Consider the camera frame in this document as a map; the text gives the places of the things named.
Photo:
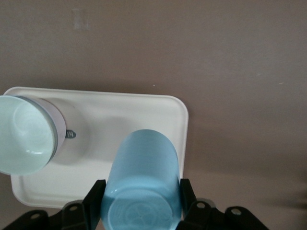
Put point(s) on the white bowl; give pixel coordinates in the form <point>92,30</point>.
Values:
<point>24,134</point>

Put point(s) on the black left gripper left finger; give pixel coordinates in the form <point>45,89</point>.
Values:
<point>79,218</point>

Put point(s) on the light blue cup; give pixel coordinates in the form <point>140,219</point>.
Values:
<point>144,172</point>

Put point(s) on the cream plastic tray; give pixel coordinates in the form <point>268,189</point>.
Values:
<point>120,115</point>

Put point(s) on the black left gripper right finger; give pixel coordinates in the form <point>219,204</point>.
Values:
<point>196,218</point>

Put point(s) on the grey oval sticker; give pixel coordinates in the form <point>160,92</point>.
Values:
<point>71,134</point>

